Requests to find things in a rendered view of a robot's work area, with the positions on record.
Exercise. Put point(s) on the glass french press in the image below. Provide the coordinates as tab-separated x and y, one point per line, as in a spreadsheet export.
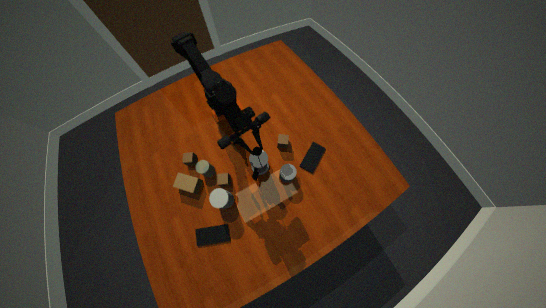
259	162

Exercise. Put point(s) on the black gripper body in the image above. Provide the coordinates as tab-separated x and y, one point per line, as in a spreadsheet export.
259	120

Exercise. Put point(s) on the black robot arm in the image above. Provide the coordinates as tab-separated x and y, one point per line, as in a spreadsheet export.
220	94

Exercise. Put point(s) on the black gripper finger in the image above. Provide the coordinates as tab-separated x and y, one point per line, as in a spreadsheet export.
256	135
243	144

